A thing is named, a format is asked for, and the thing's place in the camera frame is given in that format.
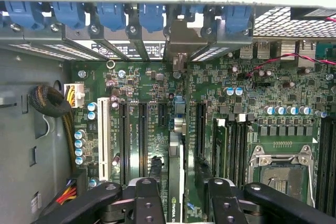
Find grey power supply unit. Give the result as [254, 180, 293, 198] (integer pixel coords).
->
[0, 48, 73, 224]

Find white power connector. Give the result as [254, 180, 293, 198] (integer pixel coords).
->
[63, 83, 86, 109]

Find red black twisted wire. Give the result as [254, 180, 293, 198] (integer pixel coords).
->
[246, 16, 336, 78]

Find red yellow power wires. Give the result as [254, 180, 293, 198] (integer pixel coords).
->
[56, 178, 79, 206]

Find black sleeved wire bundle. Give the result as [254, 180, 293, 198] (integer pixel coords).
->
[28, 84, 77, 175]

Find black short expansion slot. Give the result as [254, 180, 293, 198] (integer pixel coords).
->
[157, 102, 169, 128]

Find white PCI expansion slot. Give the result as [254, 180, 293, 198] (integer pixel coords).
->
[96, 97, 111, 182]

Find black RAM slot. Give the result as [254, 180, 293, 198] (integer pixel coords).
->
[325, 118, 333, 217]
[227, 115, 235, 183]
[235, 114, 246, 183]
[243, 115, 255, 183]
[332, 118, 336, 218]
[317, 118, 325, 216]

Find CPU socket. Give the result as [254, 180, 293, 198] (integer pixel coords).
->
[248, 144, 316, 208]

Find green motherboard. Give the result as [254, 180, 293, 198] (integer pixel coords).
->
[60, 60, 336, 224]

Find blue slot retention clip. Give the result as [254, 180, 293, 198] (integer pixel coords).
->
[51, 1, 87, 30]
[224, 5, 253, 35]
[181, 5, 206, 22]
[96, 2, 127, 33]
[138, 3, 166, 34]
[4, 1, 45, 31]

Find black long expansion slot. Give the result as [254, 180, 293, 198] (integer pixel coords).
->
[138, 102, 149, 173]
[195, 102, 207, 158]
[119, 101, 130, 186]

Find silver locking lever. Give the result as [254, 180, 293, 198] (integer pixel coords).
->
[310, 165, 317, 208]

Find open grey PC case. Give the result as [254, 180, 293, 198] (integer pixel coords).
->
[0, 0, 336, 224]

